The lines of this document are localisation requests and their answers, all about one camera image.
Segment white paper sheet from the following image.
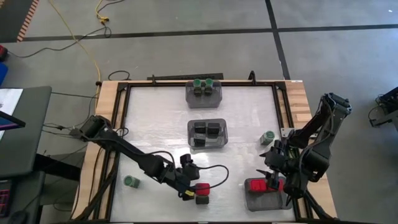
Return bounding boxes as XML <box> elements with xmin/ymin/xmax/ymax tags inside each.
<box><xmin>0</xmin><ymin>88</ymin><xmax>24</xmax><ymax>141</ymax></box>

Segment blue object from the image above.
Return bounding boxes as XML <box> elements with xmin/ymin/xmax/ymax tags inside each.
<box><xmin>0</xmin><ymin>62</ymin><xmax>9</xmax><ymax>86</ymax></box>

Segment thin black desk cable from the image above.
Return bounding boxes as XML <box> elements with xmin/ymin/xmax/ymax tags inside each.
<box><xmin>51</xmin><ymin>91</ymin><xmax>100</xmax><ymax>100</ymax></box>

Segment yellow cable with plug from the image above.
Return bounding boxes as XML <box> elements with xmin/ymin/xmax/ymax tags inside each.
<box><xmin>95</xmin><ymin>0</ymin><xmax>126</xmax><ymax>25</ymax></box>

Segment long yellow cable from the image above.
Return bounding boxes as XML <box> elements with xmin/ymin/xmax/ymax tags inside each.
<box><xmin>48</xmin><ymin>0</ymin><xmax>103</xmax><ymax>94</ymax></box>

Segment black equipment stand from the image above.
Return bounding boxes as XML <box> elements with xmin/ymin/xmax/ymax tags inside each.
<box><xmin>368</xmin><ymin>86</ymin><xmax>398</xmax><ymax>130</ymax></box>

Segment white glossy table sheet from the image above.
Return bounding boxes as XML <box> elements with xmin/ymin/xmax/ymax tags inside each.
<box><xmin>109</xmin><ymin>85</ymin><xmax>297</xmax><ymax>222</ymax></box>

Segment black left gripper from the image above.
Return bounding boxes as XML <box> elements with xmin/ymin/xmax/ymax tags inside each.
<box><xmin>167</xmin><ymin>167</ymin><xmax>203</xmax><ymax>202</ymax></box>

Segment green cap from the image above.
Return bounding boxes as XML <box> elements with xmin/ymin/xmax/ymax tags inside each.
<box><xmin>123</xmin><ymin>175</ymin><xmax>141</xmax><ymax>189</ymax></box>

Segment dark mat orange striped edge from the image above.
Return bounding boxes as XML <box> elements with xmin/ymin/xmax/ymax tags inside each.
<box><xmin>0</xmin><ymin>0</ymin><xmax>40</xmax><ymax>43</ymax></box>

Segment backlit keyboard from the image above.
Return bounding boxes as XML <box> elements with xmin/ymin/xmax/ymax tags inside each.
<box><xmin>0</xmin><ymin>179</ymin><xmax>15</xmax><ymax>218</ymax></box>

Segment grey desk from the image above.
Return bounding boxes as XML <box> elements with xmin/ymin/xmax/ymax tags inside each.
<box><xmin>0</xmin><ymin>86</ymin><xmax>53</xmax><ymax>180</ymax></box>

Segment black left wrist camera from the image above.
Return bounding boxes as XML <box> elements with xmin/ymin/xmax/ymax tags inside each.
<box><xmin>179</xmin><ymin>153</ymin><xmax>201</xmax><ymax>181</ymax></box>

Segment red cap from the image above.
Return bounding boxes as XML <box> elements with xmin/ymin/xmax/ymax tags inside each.
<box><xmin>195</xmin><ymin>182</ymin><xmax>211</xmax><ymax>196</ymax></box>
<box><xmin>248</xmin><ymin>179</ymin><xmax>268</xmax><ymax>192</ymax></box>

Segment black tablet screen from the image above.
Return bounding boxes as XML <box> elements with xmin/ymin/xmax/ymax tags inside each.
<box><xmin>0</xmin><ymin>110</ymin><xmax>27</xmax><ymax>131</ymax></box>

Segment black flat bar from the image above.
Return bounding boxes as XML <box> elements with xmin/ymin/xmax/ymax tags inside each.
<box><xmin>147</xmin><ymin>73</ymin><xmax>224</xmax><ymax>82</ymax></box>

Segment black left wrist camera cable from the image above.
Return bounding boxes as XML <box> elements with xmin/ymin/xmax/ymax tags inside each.
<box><xmin>141</xmin><ymin>151</ymin><xmax>230</xmax><ymax>191</ymax></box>

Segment long black floor cable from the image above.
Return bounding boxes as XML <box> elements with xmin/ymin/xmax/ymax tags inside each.
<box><xmin>6</xmin><ymin>23</ymin><xmax>113</xmax><ymax>60</ymax></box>

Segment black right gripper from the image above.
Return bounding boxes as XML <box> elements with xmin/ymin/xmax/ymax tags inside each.
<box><xmin>256</xmin><ymin>139</ymin><xmax>294</xmax><ymax>184</ymax></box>

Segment black cable loop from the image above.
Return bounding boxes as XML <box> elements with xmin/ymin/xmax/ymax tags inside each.
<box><xmin>108</xmin><ymin>70</ymin><xmax>131</xmax><ymax>82</ymax></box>

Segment grey translucent plastic bin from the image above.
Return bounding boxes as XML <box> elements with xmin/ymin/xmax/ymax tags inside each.
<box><xmin>243</xmin><ymin>177</ymin><xmax>294</xmax><ymax>212</ymax></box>
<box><xmin>187</xmin><ymin>118</ymin><xmax>229</xmax><ymax>151</ymax></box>
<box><xmin>185</xmin><ymin>80</ymin><xmax>223</xmax><ymax>109</ymax></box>

